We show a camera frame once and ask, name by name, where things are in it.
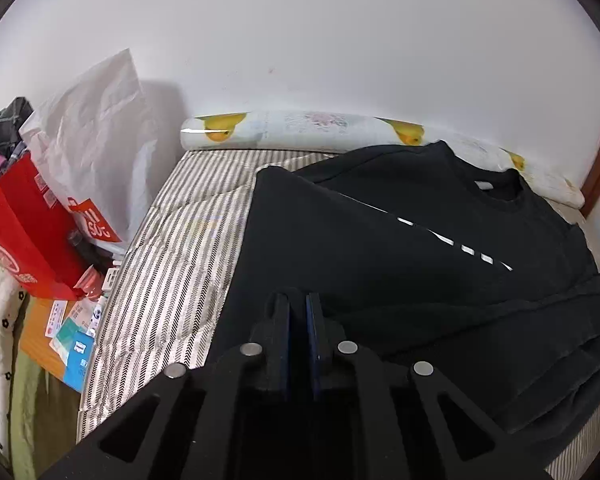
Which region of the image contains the plaid cloth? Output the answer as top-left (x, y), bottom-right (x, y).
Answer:
top-left (0, 97), bottom-right (35, 196)

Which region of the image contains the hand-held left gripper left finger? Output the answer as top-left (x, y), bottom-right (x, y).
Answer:
top-left (40, 292), bottom-right (306, 480)

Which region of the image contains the small white box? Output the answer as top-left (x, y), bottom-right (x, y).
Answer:
top-left (102, 267), bottom-right (124, 297)

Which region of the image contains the blue and white packet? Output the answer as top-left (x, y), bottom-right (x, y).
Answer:
top-left (62, 332), bottom-right (97, 394)

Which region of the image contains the green sheet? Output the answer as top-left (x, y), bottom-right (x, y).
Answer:
top-left (10, 350), bottom-right (82, 480)

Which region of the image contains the teal and white packet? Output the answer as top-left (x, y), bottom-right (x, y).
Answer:
top-left (50, 316), bottom-right (89, 357)

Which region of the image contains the rolled fruit print mat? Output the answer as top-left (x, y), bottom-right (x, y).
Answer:
top-left (180, 109), bottom-right (586, 209)

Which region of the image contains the striped mattress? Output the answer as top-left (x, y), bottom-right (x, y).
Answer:
top-left (77, 149), bottom-right (600, 480)

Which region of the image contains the red paper bag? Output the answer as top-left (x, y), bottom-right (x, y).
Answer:
top-left (0, 152), bottom-right (104, 302)

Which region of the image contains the black sweatshirt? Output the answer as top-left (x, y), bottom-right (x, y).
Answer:
top-left (207, 141), bottom-right (600, 436)

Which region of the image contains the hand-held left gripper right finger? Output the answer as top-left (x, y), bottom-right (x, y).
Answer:
top-left (305, 293), bottom-right (552, 480)

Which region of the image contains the white plastic bag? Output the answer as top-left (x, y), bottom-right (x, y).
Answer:
top-left (19, 49), bottom-right (162, 257)

